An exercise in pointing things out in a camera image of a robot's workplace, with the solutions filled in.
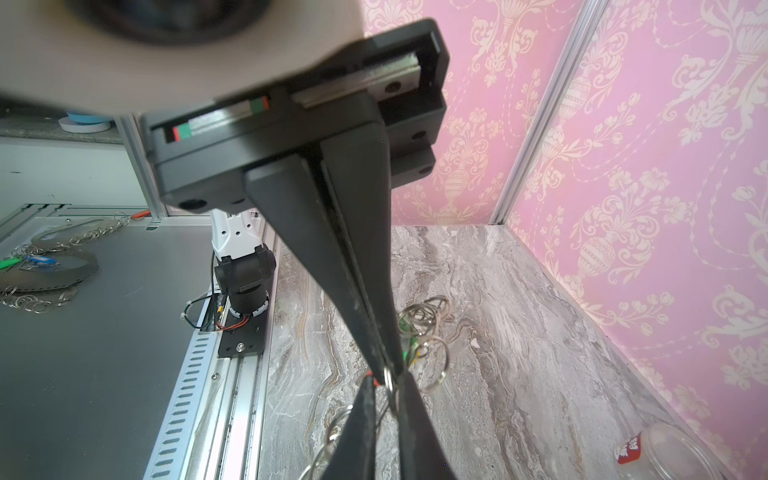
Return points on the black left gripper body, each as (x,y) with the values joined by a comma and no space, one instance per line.
(200,153)

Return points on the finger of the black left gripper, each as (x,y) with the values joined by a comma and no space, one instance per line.
(357,169)
(290,198)

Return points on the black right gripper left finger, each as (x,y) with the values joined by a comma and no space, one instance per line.
(355,454)

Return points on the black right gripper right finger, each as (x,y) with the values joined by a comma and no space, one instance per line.
(420,452)

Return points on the green key tag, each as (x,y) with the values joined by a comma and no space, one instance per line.
(410,355)

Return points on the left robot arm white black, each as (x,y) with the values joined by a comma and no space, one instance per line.
(318,155)

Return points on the clear plastic cup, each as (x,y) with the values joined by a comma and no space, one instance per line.
(663,452)

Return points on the aluminium corner post right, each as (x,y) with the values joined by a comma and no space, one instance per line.
(132,140)

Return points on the aluminium corner post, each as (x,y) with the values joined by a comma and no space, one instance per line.
(584,28)
(132,140)

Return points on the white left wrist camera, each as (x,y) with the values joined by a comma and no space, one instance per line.
(116,57)

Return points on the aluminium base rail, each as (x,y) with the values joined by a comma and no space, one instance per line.
(212,428)

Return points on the aluminium corner post left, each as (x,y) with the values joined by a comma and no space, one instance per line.
(584,28)

